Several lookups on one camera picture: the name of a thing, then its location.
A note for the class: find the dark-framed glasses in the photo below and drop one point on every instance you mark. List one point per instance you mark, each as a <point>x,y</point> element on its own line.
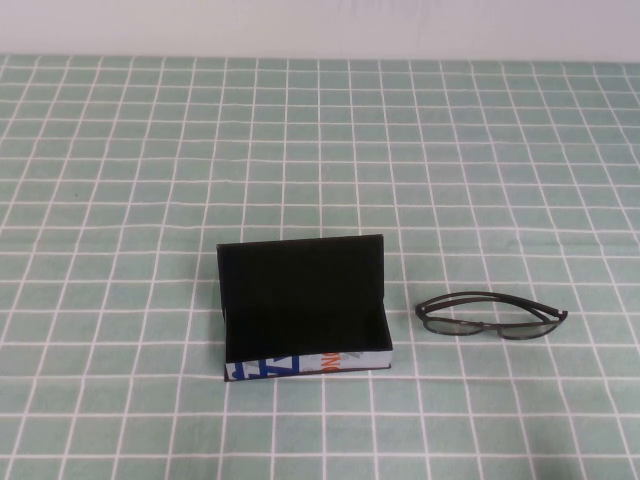
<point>450,327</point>

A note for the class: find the green white checked tablecloth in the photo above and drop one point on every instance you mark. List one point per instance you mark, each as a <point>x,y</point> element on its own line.
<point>150,200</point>

